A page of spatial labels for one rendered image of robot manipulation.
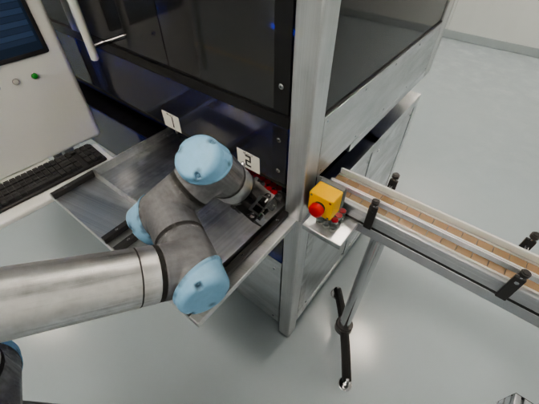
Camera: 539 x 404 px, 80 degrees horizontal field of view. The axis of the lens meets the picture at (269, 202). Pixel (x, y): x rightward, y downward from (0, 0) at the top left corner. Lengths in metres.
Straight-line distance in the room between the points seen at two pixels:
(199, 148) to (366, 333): 1.48
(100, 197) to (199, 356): 0.92
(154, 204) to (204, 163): 0.10
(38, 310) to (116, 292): 0.07
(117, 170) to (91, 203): 0.16
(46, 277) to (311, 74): 0.55
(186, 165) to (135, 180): 0.70
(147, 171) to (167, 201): 0.70
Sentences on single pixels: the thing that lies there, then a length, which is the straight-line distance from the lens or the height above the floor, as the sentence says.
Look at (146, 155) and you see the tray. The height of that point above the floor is 0.88.
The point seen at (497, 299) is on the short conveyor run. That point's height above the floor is 0.87.
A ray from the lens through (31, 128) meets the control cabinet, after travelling 1.51.
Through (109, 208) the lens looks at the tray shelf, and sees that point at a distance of 1.12.
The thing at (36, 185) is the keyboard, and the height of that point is 0.83.
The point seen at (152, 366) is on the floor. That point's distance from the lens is 1.77.
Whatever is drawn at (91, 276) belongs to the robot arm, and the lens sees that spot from 0.40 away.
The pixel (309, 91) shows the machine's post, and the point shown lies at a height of 1.29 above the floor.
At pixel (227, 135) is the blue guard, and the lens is 0.96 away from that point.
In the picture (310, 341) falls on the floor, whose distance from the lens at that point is 1.73.
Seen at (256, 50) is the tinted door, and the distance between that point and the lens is 0.78.
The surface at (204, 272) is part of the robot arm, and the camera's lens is 0.42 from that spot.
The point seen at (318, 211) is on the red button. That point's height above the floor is 1.01.
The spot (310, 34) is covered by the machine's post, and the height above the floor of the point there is 1.40.
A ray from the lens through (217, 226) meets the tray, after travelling 0.96.
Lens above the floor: 1.62
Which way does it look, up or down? 46 degrees down
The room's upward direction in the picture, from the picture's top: straight up
